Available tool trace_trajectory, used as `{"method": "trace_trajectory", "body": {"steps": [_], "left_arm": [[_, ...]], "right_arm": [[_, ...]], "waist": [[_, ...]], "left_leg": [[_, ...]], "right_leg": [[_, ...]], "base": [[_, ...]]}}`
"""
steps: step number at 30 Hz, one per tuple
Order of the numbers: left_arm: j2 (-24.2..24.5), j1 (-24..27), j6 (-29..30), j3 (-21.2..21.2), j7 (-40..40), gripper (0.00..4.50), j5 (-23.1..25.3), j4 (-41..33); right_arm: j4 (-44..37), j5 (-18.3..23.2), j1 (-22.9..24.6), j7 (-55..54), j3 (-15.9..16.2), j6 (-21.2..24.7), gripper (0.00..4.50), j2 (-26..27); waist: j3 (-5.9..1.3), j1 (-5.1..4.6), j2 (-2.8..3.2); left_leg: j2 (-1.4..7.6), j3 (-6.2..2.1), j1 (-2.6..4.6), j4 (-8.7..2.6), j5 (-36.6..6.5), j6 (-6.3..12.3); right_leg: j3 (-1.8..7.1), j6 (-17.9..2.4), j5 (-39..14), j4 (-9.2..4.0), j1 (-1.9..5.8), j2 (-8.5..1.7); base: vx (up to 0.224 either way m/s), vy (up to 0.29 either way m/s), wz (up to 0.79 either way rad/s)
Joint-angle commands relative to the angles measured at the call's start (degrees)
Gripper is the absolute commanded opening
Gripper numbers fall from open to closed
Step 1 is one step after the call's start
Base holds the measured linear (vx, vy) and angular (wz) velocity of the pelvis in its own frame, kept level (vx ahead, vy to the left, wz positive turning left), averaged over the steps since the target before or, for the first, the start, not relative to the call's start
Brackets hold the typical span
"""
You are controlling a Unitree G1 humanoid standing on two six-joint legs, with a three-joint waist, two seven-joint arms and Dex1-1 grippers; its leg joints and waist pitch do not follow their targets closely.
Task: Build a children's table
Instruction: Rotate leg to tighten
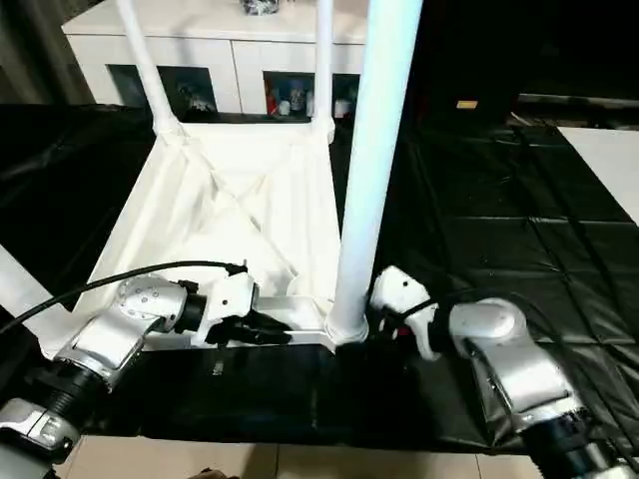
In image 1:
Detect grey curtain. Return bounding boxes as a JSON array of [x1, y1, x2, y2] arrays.
[[0, 0, 97, 107]]

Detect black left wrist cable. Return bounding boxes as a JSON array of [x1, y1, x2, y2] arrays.
[[0, 257, 251, 336]]

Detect white cabinet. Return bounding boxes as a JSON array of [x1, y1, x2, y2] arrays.
[[62, 0, 371, 122]]

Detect black mat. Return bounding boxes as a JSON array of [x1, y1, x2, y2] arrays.
[[0, 102, 639, 458]]

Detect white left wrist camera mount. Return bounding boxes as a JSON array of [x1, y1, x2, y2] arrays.
[[191, 270, 260, 349]]

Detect dark patterned ornament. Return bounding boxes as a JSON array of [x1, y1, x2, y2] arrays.
[[238, 0, 285, 17]]

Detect white flat board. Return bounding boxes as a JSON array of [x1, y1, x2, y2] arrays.
[[555, 126, 639, 225]]

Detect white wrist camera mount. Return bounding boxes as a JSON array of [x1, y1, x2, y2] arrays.
[[367, 264, 441, 362], [191, 270, 260, 349]]

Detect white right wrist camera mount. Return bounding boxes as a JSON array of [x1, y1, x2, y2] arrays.
[[367, 264, 441, 362]]

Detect black side table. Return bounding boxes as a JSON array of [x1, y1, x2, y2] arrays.
[[508, 92, 639, 130]]

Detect white plastic table top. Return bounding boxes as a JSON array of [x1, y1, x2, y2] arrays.
[[39, 117, 371, 359]]

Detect white plastic table leg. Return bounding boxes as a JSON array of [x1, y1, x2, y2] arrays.
[[0, 243, 77, 351], [323, 0, 425, 346], [312, 0, 336, 142], [116, 0, 185, 145]]

